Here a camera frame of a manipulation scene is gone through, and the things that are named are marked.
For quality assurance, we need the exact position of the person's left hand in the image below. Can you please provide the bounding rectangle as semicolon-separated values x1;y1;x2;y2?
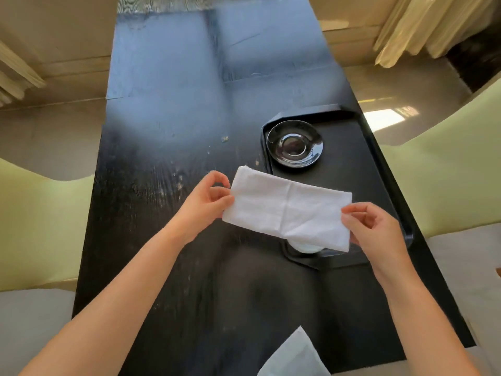
166;170;235;247

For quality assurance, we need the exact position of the person's right hand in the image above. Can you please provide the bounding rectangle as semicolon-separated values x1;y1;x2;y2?
340;202;415;286

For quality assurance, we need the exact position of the white ceramic cup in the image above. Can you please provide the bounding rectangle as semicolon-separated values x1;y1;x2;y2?
289;238;326;255

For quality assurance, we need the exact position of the black plastic tray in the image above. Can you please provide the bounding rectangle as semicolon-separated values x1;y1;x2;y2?
261;104;415;271

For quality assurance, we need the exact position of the white cloth napkin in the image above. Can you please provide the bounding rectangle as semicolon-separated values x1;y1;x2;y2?
222;165;353;253

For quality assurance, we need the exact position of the black glossy saucer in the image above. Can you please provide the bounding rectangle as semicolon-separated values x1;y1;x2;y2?
266;120;325;169

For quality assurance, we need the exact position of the person's right forearm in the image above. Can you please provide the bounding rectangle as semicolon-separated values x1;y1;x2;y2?
369;265;486;376

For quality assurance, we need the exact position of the person's left forearm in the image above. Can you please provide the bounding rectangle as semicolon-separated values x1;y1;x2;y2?
19;227;189;376

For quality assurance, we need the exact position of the person's white pleated garment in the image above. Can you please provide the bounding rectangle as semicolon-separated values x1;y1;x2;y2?
257;326;331;376

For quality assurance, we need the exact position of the pale green chair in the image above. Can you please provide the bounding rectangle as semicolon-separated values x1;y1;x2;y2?
378;78;501;239
0;157;96;293

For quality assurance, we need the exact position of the black rug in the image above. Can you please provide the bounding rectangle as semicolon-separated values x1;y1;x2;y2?
446;33;501;92

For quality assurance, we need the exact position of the cream pleated curtain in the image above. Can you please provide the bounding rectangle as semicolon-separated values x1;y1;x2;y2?
0;39;47;107
374;0;498;69

